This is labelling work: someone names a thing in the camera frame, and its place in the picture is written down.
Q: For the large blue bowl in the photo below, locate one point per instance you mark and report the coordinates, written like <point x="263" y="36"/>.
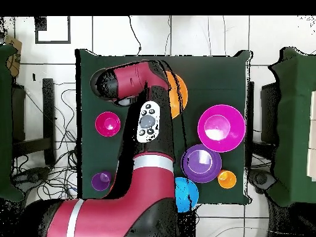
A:
<point x="192" y="195"/>

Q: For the purple cup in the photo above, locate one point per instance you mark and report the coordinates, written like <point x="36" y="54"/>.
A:
<point x="98" y="184"/>

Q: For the large orange bowl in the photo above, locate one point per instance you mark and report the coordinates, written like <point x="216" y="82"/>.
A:
<point x="181" y="96"/>

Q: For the small red bowl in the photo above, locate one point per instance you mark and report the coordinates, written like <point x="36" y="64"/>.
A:
<point x="106" y="124"/>

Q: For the yellow-orange cup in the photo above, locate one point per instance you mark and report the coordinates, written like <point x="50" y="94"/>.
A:
<point x="227" y="180"/>

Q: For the dark green tablecloth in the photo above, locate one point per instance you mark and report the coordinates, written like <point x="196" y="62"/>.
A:
<point x="217" y="74"/>

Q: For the large pink bowl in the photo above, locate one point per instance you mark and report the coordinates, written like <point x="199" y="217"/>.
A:
<point x="232" y="138"/>

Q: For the black square floor frame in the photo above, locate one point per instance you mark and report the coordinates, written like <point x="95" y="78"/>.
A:
<point x="36" y="34"/>

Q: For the cardboard box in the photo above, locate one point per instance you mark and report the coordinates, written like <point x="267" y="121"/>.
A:
<point x="14" y="61"/>

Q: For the green-covered side table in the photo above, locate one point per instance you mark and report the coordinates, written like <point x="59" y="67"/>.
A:
<point x="6" y="123"/>
<point x="293" y="123"/>

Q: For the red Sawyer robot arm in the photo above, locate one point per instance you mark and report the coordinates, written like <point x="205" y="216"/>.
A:
<point x="111" y="217"/>

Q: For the purple bowl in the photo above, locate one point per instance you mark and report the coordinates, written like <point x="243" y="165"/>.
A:
<point x="212" y="172"/>

